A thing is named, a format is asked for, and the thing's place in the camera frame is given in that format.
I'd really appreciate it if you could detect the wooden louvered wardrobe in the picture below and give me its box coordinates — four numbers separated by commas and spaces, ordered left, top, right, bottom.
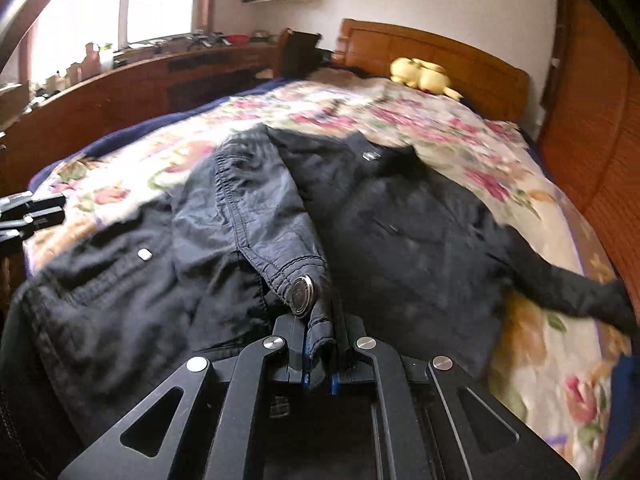
539, 0, 639, 302

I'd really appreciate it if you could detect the wooden desk cabinet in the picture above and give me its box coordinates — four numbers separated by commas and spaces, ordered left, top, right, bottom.
1, 44, 277, 195

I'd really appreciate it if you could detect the yellow plush toy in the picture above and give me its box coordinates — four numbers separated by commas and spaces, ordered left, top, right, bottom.
390, 58, 462, 102

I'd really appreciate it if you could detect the wooden headboard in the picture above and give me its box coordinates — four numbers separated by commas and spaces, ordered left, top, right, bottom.
332, 18, 529, 122

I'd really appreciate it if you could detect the black jacket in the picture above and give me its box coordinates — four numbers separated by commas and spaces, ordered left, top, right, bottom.
8, 122, 639, 441

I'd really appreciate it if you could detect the wooden chair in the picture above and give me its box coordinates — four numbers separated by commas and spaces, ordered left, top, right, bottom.
273, 28, 322, 79

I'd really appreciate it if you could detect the floral blanket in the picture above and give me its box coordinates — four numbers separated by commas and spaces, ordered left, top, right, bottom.
25, 70, 630, 479

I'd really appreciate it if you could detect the window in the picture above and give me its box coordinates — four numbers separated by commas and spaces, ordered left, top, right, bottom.
1, 0, 212, 84

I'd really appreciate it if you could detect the navy blue bed sheet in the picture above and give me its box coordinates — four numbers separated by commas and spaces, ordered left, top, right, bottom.
27, 77, 292, 193

